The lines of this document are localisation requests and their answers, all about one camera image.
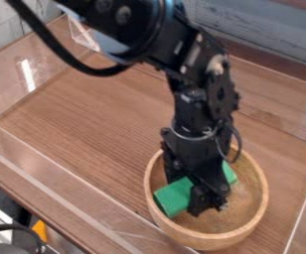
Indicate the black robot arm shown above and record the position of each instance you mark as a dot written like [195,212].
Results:
[150,31]

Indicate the clear acrylic corner bracket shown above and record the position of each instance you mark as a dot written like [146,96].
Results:
[83,35]

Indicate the brown wooden bowl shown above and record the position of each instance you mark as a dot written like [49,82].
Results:
[217,229]

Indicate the clear acrylic enclosure wall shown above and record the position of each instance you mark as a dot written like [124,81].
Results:
[79,136]

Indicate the yellow label sticker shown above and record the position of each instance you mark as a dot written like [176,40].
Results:
[40,228]

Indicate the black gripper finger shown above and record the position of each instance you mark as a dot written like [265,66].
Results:
[206,199]
[175,169]

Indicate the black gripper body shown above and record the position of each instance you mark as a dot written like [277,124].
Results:
[204,152]

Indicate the green rectangular block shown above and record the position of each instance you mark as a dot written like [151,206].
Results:
[174,197]

